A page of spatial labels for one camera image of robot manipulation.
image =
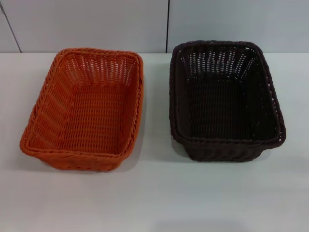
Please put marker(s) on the dark brown woven plastic basket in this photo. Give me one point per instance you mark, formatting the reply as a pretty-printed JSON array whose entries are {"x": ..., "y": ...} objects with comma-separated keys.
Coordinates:
[{"x": 217, "y": 113}]

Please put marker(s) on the orange woven plastic basket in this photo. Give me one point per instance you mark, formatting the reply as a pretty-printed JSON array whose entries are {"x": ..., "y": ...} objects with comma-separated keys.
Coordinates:
[{"x": 91, "y": 116}]

